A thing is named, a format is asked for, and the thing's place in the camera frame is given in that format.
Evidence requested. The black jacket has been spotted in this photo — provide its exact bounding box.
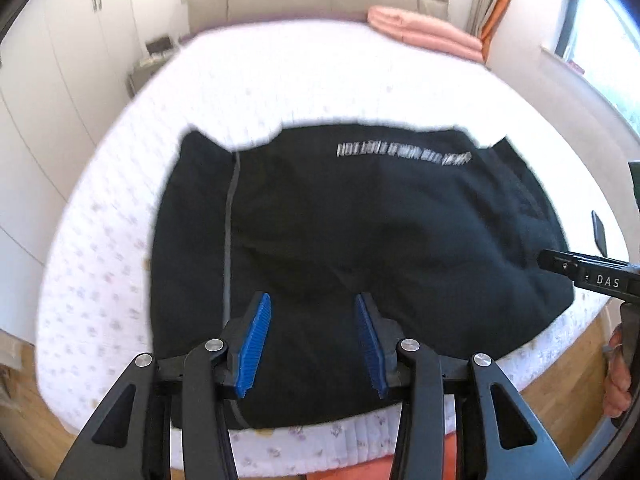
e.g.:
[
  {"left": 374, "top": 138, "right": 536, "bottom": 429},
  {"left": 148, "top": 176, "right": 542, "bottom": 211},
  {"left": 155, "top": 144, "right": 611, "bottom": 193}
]
[{"left": 150, "top": 122, "right": 575, "bottom": 431}]

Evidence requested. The window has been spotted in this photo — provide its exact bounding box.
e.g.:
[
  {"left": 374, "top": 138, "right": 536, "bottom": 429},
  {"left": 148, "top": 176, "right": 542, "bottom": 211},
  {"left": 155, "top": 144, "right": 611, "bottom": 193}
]
[{"left": 559, "top": 0, "right": 640, "bottom": 137}]

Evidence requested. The bedside table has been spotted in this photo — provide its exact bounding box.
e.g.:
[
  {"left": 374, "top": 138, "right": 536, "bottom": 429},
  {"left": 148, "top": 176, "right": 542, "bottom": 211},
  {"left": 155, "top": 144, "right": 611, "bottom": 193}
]
[{"left": 127, "top": 52, "right": 183, "bottom": 95}]

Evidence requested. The bed with white floral quilt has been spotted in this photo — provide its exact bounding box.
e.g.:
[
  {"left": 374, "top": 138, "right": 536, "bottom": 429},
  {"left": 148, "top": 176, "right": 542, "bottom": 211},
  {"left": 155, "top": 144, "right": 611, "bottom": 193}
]
[{"left": 37, "top": 21, "right": 632, "bottom": 472}]

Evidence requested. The person's right hand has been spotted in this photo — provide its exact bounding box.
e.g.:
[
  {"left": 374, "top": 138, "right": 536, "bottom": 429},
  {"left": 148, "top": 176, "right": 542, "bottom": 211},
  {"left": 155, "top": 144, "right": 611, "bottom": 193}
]
[{"left": 602, "top": 324, "right": 640, "bottom": 418}]

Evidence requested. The folded pink blanket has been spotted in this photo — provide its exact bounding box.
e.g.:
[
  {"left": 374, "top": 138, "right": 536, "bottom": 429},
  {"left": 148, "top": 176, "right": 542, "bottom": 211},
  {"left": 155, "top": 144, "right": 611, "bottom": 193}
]
[{"left": 367, "top": 5, "right": 485, "bottom": 65}]

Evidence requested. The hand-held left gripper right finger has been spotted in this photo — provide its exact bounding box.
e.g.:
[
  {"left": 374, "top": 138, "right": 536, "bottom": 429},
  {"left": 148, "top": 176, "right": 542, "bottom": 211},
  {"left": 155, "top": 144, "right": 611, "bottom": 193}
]
[{"left": 353, "top": 292, "right": 576, "bottom": 480}]

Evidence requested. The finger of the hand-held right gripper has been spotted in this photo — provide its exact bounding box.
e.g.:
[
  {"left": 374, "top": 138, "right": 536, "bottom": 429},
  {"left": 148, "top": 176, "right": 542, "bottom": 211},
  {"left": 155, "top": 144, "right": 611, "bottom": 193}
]
[{"left": 538, "top": 248, "right": 583, "bottom": 277}]

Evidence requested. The black phone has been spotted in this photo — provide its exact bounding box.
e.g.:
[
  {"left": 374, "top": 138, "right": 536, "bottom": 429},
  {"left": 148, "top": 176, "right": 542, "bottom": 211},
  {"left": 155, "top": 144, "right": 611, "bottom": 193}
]
[{"left": 591, "top": 210, "right": 609, "bottom": 257}]

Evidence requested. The white wardrobe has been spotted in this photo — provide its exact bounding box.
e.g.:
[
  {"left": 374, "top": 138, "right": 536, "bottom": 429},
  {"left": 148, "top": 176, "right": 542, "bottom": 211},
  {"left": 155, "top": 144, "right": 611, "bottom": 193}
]
[{"left": 0, "top": 0, "right": 197, "bottom": 266}]

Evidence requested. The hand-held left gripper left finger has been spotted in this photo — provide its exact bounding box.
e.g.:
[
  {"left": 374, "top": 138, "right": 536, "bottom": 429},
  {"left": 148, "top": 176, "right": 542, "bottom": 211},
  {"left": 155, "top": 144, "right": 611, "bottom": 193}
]
[{"left": 54, "top": 291, "right": 273, "bottom": 480}]

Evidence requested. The orange and beige curtain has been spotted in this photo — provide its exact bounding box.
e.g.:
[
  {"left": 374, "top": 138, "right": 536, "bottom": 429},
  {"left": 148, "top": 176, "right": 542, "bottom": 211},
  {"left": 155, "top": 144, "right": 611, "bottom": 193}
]
[{"left": 466, "top": 0, "right": 523, "bottom": 65}]

